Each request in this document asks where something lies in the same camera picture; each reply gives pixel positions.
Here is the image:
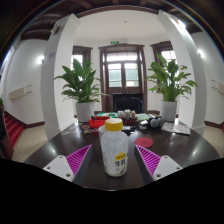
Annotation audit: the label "leafy plant in white pot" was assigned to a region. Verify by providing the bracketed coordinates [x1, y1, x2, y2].
[145, 53, 199, 123]
[53, 58, 109, 124]

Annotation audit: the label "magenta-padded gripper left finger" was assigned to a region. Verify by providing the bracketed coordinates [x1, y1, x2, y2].
[42, 143, 94, 186]

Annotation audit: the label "brown wooden double door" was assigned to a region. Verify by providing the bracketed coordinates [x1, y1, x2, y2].
[98, 43, 148, 113]

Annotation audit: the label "flat round red coaster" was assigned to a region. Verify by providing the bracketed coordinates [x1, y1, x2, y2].
[134, 136, 155, 149]

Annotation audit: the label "clear bottle with yellow cap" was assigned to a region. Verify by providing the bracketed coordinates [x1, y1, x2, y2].
[98, 117, 130, 178]

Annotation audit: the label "white printed sticker sheet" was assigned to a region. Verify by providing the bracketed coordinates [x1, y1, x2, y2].
[161, 121, 192, 136]

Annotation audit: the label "red plastic basket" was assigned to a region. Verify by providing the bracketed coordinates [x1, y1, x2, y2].
[88, 115, 111, 129]

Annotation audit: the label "green cloth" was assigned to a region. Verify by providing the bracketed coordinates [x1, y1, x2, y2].
[135, 113, 151, 122]

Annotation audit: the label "black chair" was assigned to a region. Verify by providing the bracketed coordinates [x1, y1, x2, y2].
[112, 93, 145, 114]

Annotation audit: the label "green and white box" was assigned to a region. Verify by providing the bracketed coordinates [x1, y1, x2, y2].
[96, 111, 118, 120]

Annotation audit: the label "red carpeted stairs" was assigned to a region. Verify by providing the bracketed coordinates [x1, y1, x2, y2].
[3, 111, 25, 148]

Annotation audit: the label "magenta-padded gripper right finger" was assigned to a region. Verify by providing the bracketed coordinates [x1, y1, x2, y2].
[133, 143, 183, 186]

